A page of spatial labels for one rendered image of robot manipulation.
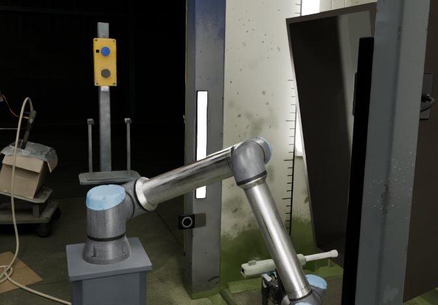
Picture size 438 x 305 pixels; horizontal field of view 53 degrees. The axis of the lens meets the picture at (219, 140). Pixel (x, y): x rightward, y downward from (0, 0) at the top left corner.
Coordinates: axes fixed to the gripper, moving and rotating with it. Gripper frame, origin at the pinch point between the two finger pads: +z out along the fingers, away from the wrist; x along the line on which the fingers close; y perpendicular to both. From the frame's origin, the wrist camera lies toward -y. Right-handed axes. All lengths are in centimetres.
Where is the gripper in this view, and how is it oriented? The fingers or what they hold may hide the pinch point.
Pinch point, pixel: (266, 270)
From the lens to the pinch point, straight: 207.1
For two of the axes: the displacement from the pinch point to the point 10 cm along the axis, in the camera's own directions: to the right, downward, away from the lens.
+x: 9.2, -1.0, 3.7
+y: -0.2, 9.6, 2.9
